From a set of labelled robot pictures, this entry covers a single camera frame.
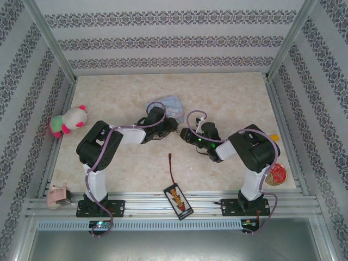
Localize black printed circuit board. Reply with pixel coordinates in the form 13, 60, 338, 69
163, 183, 194, 221

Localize round red tin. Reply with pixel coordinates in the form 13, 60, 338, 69
265, 163, 288, 187

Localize white pink plush toy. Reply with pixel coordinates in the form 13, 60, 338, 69
48, 104, 92, 139

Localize small controller board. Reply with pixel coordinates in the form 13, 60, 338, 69
241, 219, 260, 232
89, 220, 113, 232

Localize grey metal sheet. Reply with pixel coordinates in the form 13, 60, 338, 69
27, 229, 327, 261

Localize pink toy box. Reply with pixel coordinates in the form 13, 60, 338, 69
46, 182, 72, 210

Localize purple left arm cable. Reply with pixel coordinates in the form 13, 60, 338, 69
85, 101, 167, 240

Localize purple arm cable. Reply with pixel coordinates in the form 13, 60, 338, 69
186, 110, 281, 237
85, 101, 167, 240

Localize thin red wire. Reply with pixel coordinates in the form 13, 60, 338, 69
167, 153, 177, 185

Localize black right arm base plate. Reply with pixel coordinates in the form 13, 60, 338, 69
220, 197, 270, 218

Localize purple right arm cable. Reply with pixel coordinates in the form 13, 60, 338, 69
186, 110, 281, 237

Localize aluminium mounting rail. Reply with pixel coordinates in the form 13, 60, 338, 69
26, 191, 320, 220

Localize aluminium side rail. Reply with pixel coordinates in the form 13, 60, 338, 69
265, 80, 309, 195
36, 81, 77, 196

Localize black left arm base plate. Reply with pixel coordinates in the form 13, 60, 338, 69
77, 200, 126, 218

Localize grey slotted cable duct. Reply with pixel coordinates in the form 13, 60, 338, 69
36, 219, 243, 231

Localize aluminium frame post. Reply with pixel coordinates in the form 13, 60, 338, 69
265, 0, 318, 81
26, 0, 78, 82

